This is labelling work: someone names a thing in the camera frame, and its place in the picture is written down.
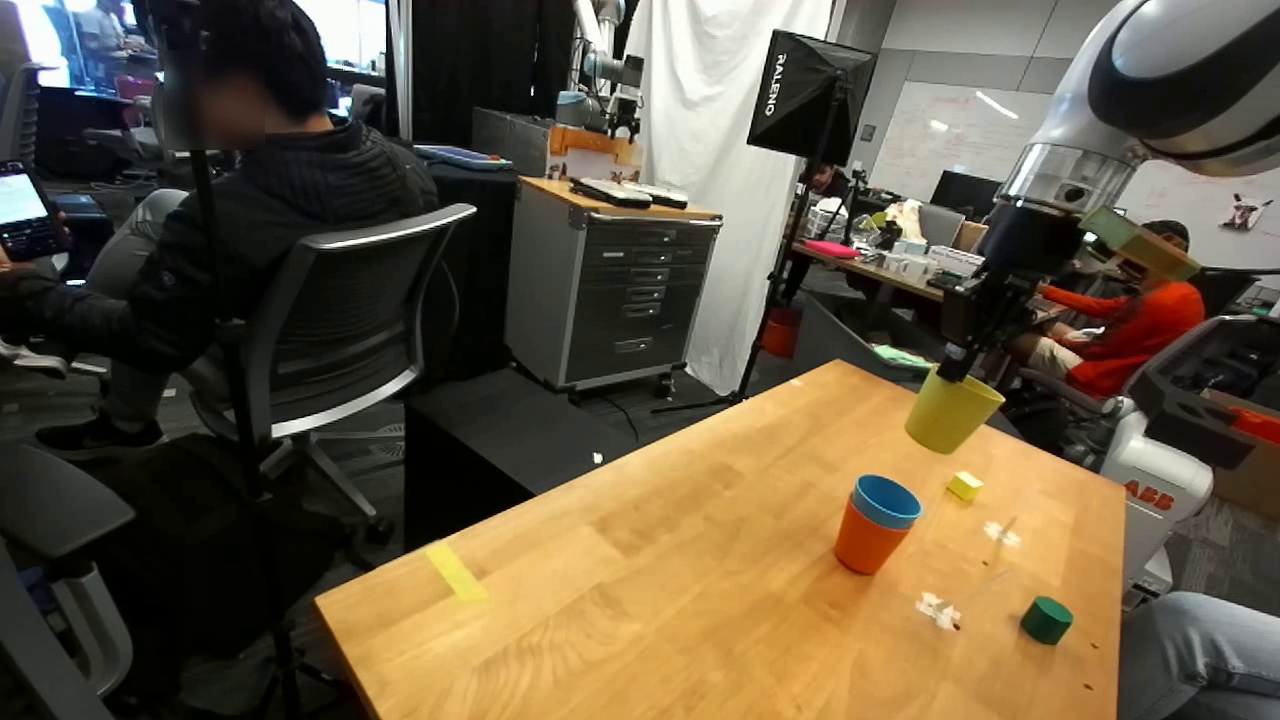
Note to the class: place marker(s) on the person in blue jeans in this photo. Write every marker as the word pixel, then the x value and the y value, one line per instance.
pixel 1202 652

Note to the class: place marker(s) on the black keyboard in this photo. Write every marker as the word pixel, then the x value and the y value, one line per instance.
pixel 609 189
pixel 668 196

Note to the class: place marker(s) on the red bucket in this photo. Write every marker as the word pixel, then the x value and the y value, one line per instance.
pixel 781 332

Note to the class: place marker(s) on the black covered table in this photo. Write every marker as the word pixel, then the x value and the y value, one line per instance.
pixel 506 435

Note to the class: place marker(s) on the grey drawer cabinet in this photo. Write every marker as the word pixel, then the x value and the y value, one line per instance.
pixel 604 300

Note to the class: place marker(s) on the person in black hoodie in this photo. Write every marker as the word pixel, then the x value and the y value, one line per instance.
pixel 292 214

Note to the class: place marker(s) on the grey mesh office chair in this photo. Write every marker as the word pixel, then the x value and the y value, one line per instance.
pixel 346 322

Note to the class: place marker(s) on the grey high-back office chair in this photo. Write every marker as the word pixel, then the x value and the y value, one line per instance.
pixel 44 514

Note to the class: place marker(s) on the orange plastic cup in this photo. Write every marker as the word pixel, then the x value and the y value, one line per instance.
pixel 866 545

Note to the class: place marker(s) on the white curtain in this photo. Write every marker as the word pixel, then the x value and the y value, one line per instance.
pixel 707 105

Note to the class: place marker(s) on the blue plastic cup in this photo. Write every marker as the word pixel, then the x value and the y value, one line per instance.
pixel 884 500

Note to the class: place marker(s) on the clear plastic jack piece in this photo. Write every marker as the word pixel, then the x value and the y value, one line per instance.
pixel 1002 538
pixel 937 612

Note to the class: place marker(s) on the yellow cube block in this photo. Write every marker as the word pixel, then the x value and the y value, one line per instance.
pixel 964 485

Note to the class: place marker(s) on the cluttered wooden desk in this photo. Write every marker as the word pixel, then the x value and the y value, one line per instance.
pixel 894 272

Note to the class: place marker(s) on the green cylinder block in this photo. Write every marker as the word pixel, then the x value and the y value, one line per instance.
pixel 1047 621

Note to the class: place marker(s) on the black softbox light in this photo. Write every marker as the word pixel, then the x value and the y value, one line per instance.
pixel 806 99

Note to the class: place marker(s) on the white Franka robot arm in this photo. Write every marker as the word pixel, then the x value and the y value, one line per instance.
pixel 1172 67

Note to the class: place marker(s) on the black light stand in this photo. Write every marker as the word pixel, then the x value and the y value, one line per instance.
pixel 781 266

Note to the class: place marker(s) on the white ABB robot base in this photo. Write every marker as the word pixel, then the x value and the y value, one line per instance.
pixel 1158 492

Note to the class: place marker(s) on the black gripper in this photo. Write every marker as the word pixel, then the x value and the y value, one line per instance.
pixel 1026 252

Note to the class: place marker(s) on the person in red shirt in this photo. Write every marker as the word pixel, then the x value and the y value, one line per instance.
pixel 1135 343

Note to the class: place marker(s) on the orange cardboard box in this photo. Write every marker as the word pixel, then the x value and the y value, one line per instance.
pixel 590 150

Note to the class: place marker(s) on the yellow plastic cup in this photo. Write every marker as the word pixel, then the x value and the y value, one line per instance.
pixel 948 418

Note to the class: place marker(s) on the black tripod stand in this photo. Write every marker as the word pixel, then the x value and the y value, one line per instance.
pixel 247 441

